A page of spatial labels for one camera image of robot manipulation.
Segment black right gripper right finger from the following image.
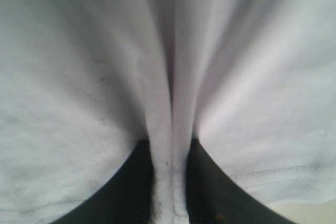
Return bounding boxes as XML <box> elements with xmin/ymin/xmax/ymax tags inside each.
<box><xmin>186</xmin><ymin>139</ymin><xmax>285</xmax><ymax>224</ymax></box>

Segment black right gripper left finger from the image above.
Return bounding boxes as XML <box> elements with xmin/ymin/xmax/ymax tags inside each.
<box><xmin>54</xmin><ymin>140</ymin><xmax>154</xmax><ymax>224</ymax></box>

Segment white t-shirt red lettering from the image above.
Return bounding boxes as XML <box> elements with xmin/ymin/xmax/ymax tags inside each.
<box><xmin>1</xmin><ymin>0</ymin><xmax>335</xmax><ymax>223</ymax></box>

